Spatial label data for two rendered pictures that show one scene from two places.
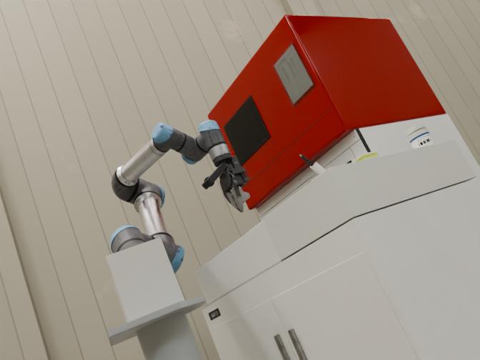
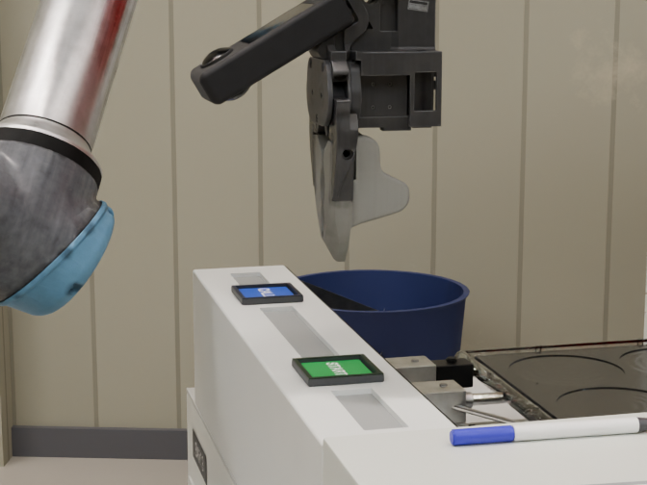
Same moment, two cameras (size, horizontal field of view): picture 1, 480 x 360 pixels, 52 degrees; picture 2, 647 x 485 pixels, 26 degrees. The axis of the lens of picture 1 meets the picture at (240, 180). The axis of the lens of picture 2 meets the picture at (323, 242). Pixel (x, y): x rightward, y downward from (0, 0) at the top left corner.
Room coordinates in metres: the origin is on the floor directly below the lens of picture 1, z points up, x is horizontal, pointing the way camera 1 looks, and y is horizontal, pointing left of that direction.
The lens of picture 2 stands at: (0.79, -0.35, 1.24)
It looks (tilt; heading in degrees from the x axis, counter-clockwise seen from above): 11 degrees down; 24
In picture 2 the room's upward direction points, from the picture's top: straight up
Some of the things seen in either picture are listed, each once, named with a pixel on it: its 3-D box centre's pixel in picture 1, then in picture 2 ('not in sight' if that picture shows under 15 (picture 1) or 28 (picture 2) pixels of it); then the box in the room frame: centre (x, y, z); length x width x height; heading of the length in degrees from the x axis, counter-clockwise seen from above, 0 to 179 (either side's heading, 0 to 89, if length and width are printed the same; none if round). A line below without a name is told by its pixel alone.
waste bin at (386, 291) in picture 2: not in sight; (359, 393); (3.70, 0.85, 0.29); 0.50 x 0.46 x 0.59; 111
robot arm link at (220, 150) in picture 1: (219, 154); not in sight; (1.71, 0.03, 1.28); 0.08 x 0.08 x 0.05
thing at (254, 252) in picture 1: (241, 263); (298, 415); (1.79, 0.12, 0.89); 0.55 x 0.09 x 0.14; 38
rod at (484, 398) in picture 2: not in sight; (483, 398); (1.89, -0.01, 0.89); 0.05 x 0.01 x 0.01; 128
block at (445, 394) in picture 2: not in sight; (414, 402); (1.85, 0.04, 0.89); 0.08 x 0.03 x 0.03; 128
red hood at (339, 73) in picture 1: (318, 114); not in sight; (2.44, -0.52, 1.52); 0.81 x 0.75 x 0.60; 38
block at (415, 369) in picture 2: not in sight; (387, 376); (1.91, 0.08, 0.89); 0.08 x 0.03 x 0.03; 128
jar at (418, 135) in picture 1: (420, 138); not in sight; (1.65, -0.62, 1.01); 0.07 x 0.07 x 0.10
